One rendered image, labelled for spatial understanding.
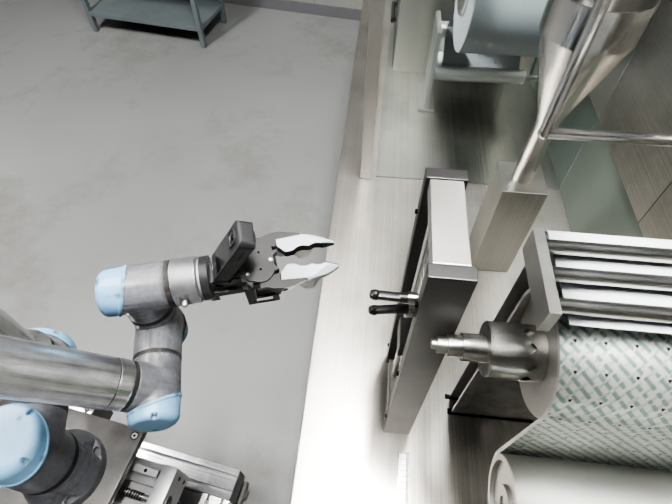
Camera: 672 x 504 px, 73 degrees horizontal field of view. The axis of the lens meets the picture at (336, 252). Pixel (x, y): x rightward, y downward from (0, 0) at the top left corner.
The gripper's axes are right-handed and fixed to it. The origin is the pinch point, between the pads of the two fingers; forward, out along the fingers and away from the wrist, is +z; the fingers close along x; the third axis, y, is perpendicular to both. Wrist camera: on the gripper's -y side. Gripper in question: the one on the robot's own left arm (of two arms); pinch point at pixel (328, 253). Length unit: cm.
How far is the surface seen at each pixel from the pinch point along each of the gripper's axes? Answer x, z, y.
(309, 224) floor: -93, 8, 138
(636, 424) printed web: 33.1, 25.3, -15.7
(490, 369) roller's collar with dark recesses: 25.0, 13.3, -14.4
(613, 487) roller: 38.7, 26.6, -4.6
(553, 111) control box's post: -4.6, 30.6, -20.7
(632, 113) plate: -23, 68, 3
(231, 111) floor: -196, -27, 152
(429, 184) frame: 3.9, 11.3, -20.3
